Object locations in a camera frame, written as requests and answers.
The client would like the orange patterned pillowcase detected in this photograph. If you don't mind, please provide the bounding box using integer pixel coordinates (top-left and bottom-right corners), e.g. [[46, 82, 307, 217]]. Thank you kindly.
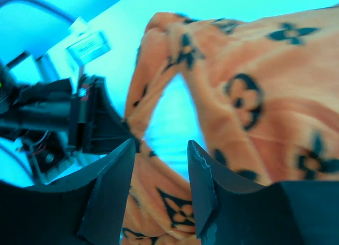
[[121, 6, 338, 244]]

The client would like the white pillow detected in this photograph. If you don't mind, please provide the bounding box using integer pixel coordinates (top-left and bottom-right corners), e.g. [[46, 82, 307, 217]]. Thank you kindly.
[[144, 74, 207, 180]]

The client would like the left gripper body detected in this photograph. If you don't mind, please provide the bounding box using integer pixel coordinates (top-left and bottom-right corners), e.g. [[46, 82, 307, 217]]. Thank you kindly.
[[1, 74, 102, 153]]

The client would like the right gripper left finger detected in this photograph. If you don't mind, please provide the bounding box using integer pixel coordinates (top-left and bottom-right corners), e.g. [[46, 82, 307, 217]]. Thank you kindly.
[[1, 140, 135, 244]]

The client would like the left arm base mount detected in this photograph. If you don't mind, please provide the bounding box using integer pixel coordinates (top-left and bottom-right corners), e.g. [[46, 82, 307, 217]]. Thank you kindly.
[[18, 130, 75, 184]]

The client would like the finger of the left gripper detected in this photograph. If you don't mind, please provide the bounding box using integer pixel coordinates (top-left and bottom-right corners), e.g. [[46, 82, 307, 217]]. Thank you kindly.
[[84, 78, 140, 154]]

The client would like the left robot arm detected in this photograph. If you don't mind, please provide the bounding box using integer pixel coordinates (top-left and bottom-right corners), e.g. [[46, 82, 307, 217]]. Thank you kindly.
[[1, 66, 140, 155]]

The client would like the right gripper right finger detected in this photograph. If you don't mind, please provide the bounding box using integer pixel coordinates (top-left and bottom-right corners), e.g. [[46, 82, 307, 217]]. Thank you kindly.
[[188, 140, 338, 245]]

